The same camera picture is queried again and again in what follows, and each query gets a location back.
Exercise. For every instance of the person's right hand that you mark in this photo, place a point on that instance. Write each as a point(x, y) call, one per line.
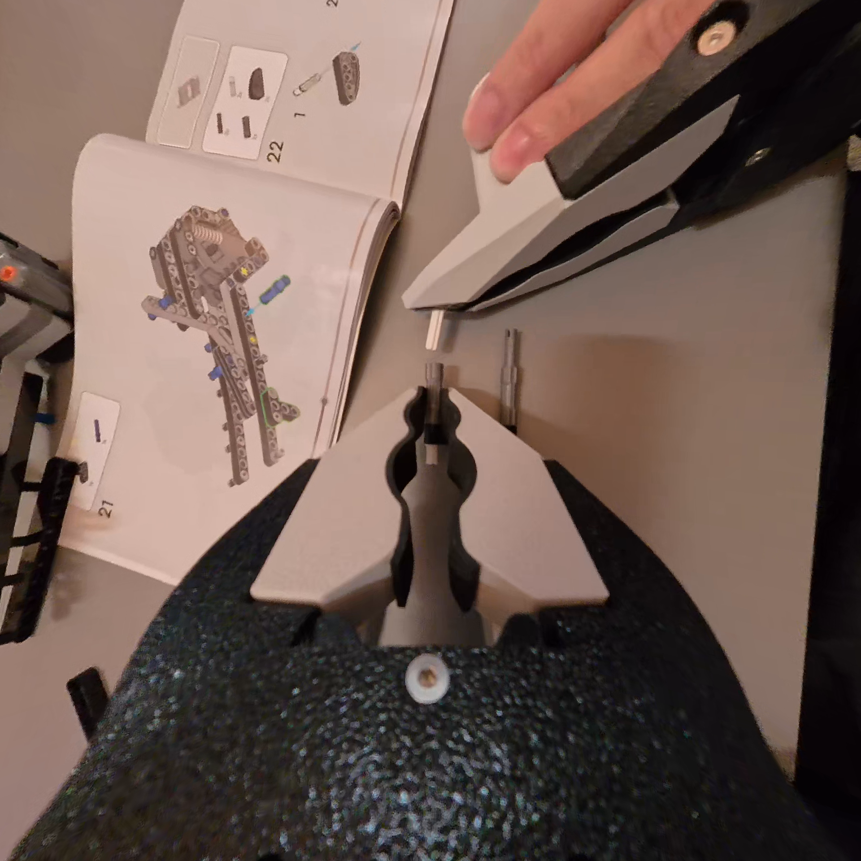
point(538, 101)

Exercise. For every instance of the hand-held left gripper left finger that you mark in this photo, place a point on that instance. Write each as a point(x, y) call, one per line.
point(329, 538)

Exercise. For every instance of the grey axle with black pin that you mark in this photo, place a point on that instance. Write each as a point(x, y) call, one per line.
point(510, 377)

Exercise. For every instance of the white axle pin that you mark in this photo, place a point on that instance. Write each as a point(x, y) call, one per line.
point(436, 331)

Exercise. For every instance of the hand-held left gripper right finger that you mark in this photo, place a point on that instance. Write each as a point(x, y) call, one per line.
point(531, 538)

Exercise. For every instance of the white instruction booklet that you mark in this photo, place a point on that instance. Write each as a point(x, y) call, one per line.
point(134, 202)

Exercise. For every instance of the black toy beam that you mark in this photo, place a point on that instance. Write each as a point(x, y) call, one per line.
point(87, 699)

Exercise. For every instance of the grey black toy vehicle frame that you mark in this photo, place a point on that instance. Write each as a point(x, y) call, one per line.
point(33, 316)

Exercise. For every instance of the grey axle connector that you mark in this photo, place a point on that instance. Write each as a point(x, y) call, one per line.
point(434, 380)

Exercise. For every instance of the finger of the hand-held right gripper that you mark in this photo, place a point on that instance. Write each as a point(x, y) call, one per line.
point(524, 235)
point(605, 247)

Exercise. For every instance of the light grey desk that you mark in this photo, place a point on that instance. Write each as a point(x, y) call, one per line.
point(672, 471)

